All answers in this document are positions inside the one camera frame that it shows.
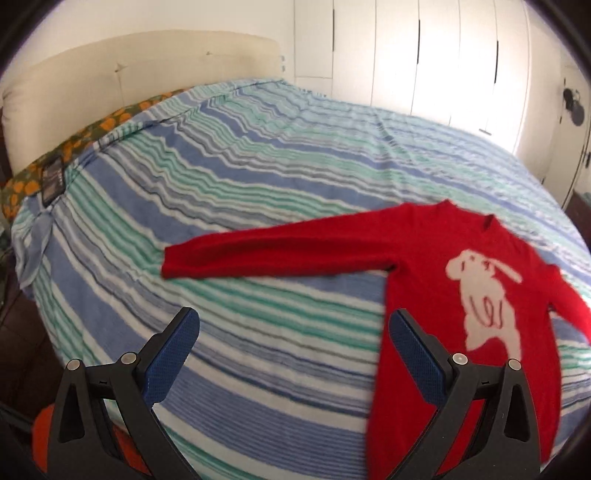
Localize red sweater with white rabbit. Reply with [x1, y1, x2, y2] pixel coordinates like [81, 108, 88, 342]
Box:
[161, 201, 590, 459]

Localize orange fleece garment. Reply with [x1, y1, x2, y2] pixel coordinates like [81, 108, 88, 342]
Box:
[32, 385, 152, 479]

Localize blue green striped bedspread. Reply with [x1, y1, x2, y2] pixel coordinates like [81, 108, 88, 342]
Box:
[10, 79, 590, 479]

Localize black phone on bed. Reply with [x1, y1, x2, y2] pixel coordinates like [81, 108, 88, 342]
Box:
[41, 155, 65, 207]

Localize orange floral pillow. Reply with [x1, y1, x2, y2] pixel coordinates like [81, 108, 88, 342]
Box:
[1, 89, 183, 224]

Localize white wardrobe doors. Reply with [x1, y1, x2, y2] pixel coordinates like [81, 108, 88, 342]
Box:
[294, 0, 530, 153]

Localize beige padded headboard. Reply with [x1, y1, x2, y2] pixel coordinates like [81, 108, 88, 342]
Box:
[2, 30, 283, 173]

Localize dark wall-mounted fan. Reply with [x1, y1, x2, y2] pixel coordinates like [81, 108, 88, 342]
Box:
[563, 88, 585, 126]

